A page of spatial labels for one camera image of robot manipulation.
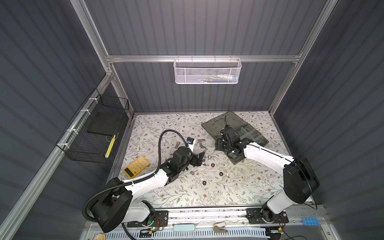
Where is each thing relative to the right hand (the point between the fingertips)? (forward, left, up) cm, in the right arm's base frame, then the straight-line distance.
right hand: (220, 144), depth 90 cm
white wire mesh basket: (+66, +6, +11) cm, 67 cm away
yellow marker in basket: (-12, +55, +19) cm, 59 cm away
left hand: (-6, +14, +4) cm, 16 cm away
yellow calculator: (-11, +52, -8) cm, 53 cm away
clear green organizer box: (+12, -21, -6) cm, 25 cm away
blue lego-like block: (-38, -40, -9) cm, 57 cm away
